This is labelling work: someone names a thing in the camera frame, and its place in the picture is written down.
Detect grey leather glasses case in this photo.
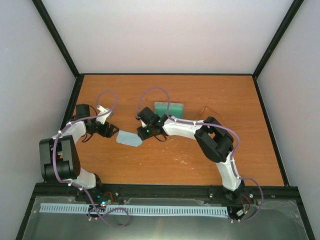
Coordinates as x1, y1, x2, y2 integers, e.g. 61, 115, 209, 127
154, 102, 184, 119

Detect light blue slotted cable duct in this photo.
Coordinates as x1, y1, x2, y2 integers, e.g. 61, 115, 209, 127
39, 203, 229, 218

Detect red thin-frame sunglasses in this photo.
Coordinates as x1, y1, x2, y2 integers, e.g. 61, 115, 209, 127
196, 106, 226, 126

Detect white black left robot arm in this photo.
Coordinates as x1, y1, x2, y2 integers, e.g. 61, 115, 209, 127
39, 104, 119, 202

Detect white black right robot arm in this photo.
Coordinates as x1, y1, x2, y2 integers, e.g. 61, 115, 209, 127
136, 107, 245, 202

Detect light blue cleaning cloth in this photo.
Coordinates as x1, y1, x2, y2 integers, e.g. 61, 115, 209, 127
116, 130, 143, 147

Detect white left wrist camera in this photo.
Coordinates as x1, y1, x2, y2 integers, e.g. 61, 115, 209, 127
96, 105, 113, 125

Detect metal front plate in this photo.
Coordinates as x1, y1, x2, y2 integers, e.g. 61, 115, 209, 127
23, 197, 308, 240

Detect black aluminium frame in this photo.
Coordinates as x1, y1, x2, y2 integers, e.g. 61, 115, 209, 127
16, 0, 315, 240

